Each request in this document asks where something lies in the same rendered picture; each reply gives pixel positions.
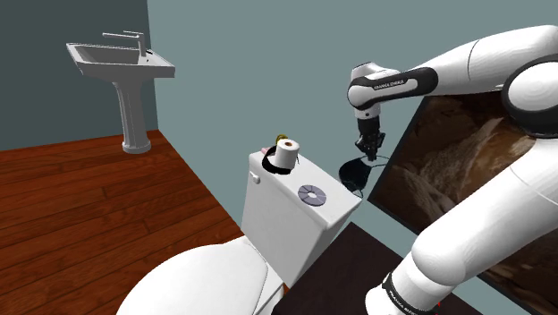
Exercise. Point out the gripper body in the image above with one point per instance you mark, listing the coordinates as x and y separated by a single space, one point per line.
369 128

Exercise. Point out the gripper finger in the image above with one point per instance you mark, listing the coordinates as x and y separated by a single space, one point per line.
362 144
377 144

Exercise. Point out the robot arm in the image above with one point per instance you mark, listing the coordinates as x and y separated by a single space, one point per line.
475 244

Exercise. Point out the grey flat disc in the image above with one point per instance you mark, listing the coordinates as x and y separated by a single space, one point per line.
312 195

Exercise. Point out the white toilet paper roll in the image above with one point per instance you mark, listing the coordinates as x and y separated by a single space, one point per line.
287 153

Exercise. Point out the small yellow round object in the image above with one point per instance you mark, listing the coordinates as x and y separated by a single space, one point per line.
281 138

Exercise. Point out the brown framed wall picture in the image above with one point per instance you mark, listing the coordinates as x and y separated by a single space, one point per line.
453 166

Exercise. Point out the white pedestal sink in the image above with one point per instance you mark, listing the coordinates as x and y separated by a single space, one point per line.
122 63

